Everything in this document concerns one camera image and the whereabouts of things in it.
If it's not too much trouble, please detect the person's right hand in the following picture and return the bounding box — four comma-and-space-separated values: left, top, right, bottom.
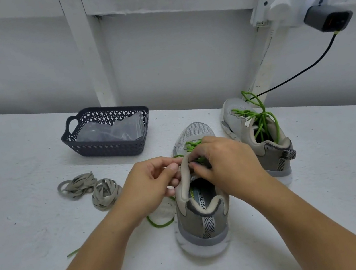
186, 126, 281, 211

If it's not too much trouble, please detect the person's left hand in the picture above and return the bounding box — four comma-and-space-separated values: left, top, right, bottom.
107, 153, 192, 231

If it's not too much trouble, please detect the green shoelace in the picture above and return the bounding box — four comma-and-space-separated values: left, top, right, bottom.
52, 137, 223, 258
228, 86, 282, 150

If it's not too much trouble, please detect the gray sneaker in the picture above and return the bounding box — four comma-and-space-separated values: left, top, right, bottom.
158, 119, 238, 262
217, 89, 302, 193

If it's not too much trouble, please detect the clear plastic bag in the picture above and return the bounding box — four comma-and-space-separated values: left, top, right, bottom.
74, 110, 150, 150

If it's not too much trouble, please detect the person's right forearm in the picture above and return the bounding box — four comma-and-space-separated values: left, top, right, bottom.
250, 169, 356, 270

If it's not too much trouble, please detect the dark plastic lattice basket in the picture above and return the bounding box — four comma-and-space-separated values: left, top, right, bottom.
57, 98, 156, 167

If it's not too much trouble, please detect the white plug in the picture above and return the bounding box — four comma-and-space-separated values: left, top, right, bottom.
266, 0, 299, 25

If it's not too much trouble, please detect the gray charger adapter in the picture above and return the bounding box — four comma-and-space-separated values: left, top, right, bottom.
301, 0, 356, 37

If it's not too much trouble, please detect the white cable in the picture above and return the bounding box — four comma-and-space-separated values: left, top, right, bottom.
238, 22, 287, 95

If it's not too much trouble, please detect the black cable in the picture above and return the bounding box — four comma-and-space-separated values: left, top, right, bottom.
250, 31, 346, 98

